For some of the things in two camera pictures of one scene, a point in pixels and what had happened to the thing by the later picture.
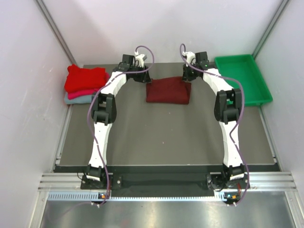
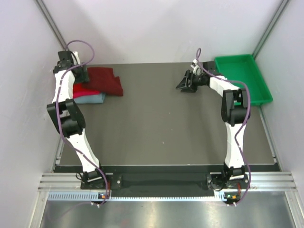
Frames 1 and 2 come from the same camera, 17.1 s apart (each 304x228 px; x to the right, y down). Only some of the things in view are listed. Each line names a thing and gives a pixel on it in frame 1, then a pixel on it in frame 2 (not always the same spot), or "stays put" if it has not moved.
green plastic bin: x=245 y=69 stays put
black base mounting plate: x=156 y=181 stays put
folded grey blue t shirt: x=85 y=99 stays put
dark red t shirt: x=173 y=90 → x=103 y=80
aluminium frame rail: x=274 y=180 stays put
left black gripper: x=144 y=78 → x=84 y=77
